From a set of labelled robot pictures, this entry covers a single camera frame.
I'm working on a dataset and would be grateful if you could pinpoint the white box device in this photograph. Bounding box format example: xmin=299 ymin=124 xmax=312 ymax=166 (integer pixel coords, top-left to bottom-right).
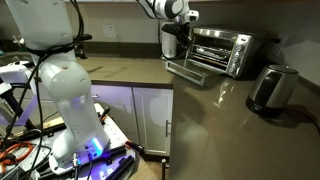
xmin=0 ymin=60 xmax=32 ymax=85

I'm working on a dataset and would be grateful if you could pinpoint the orange black clamp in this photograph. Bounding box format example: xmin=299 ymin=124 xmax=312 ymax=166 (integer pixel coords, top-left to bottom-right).
xmin=124 ymin=140 xmax=146 ymax=156

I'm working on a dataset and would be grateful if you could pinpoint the black hand tool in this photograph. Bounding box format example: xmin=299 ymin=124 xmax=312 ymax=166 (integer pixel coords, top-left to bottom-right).
xmin=98 ymin=105 xmax=112 ymax=122

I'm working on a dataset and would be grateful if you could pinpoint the black metal post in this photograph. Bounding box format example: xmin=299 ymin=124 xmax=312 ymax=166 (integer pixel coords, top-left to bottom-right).
xmin=161 ymin=158 xmax=167 ymax=180

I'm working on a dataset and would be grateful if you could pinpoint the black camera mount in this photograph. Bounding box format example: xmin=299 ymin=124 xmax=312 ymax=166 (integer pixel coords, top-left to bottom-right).
xmin=73 ymin=33 xmax=93 ymax=61

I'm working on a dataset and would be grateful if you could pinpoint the wooden strip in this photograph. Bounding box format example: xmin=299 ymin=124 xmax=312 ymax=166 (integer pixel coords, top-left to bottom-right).
xmin=13 ymin=115 xmax=66 ymax=138

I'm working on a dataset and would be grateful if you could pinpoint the stainless steel toaster oven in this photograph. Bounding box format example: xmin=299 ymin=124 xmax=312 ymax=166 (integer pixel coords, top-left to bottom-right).
xmin=185 ymin=27 xmax=260 ymax=80

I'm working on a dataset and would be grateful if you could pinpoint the black cable bundle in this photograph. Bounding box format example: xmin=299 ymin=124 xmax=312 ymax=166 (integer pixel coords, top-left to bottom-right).
xmin=0 ymin=0 xmax=93 ymax=180

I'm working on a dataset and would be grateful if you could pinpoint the white paper towel roll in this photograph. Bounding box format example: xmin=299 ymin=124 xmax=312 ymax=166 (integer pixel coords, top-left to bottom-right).
xmin=161 ymin=20 xmax=179 ymax=61

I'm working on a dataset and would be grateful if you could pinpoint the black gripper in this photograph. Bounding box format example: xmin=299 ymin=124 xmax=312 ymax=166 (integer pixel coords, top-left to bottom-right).
xmin=174 ymin=22 xmax=193 ymax=48

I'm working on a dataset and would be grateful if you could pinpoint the black aluminium rail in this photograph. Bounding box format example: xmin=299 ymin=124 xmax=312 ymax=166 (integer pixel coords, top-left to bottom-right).
xmin=89 ymin=145 xmax=128 ymax=165
xmin=105 ymin=155 xmax=135 ymax=180

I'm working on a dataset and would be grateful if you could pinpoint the glass oven door with handle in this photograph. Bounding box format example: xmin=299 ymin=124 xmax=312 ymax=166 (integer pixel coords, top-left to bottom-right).
xmin=164 ymin=58 xmax=218 ymax=87

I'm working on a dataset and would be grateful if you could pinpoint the orange cable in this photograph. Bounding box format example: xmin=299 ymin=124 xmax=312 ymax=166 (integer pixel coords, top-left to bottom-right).
xmin=0 ymin=141 xmax=35 ymax=170

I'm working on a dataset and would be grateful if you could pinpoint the white lower cabinet door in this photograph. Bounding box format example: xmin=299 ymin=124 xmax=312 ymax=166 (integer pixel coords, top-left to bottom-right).
xmin=89 ymin=84 xmax=140 ymax=145
xmin=132 ymin=86 xmax=174 ymax=157

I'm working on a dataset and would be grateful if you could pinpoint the white perforated robot table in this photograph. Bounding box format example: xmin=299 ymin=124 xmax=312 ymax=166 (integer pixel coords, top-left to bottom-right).
xmin=0 ymin=102 xmax=138 ymax=180

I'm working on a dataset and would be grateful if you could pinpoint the black kettle power cord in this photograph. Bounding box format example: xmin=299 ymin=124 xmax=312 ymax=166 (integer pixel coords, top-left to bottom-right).
xmin=283 ymin=105 xmax=320 ymax=132

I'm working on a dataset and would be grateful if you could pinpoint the foil covered oven tray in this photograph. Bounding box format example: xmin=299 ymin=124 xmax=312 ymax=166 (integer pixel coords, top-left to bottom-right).
xmin=196 ymin=45 xmax=233 ymax=58

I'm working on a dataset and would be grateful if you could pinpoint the stainless steel electric kettle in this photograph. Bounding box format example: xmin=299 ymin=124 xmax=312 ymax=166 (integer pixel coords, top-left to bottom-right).
xmin=245 ymin=64 xmax=300 ymax=119

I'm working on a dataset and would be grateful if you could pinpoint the white wall outlet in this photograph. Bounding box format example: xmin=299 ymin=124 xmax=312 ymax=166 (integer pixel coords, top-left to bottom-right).
xmin=102 ymin=24 xmax=117 ymax=39

